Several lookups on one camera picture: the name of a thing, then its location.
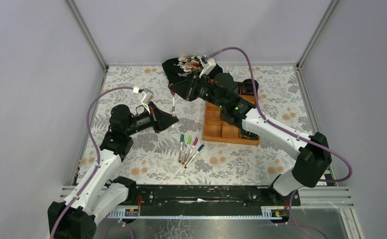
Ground white pen light green cap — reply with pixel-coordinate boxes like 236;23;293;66
181;136;192;164

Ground white pen magenta cap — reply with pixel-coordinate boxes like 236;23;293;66
183;137;198;165

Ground white pen blue cap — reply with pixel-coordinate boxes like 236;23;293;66
184;144;205;169

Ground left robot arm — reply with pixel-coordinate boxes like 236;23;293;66
47;102;179;239

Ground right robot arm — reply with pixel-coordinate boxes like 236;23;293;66
169;73;332;196

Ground black floral folded shirt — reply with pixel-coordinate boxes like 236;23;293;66
161;54;224;100

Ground floral patterned table mat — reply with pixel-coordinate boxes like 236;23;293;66
91;66;312;185

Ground orange wooden compartment tray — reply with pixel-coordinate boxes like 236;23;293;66
202;79;260;146

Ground rolled black belt top right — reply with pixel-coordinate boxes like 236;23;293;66
240;79;259;96

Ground rolled black belt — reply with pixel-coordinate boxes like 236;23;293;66
241;130;259;140
240;79;259;96

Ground rolled black belt bottom right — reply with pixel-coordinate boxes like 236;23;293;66
241;130;259;140

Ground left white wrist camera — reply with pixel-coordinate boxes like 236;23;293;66
132;87;154;113

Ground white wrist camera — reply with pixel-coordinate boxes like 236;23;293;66
199;55;217;78
132;87;154;113

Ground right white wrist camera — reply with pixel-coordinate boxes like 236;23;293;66
199;55;217;78

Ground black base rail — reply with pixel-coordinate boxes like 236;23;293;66
120;185;301;217

